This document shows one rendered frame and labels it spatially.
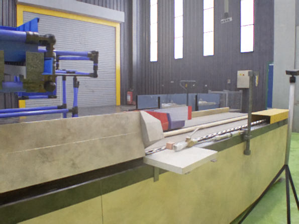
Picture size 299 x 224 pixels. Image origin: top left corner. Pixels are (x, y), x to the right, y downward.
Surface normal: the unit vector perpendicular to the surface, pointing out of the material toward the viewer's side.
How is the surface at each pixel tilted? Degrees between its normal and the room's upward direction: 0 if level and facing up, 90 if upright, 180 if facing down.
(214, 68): 90
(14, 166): 80
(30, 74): 96
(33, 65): 96
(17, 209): 90
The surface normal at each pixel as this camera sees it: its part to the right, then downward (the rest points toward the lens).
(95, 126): 0.67, -0.09
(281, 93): -0.74, 0.07
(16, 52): 0.66, 0.27
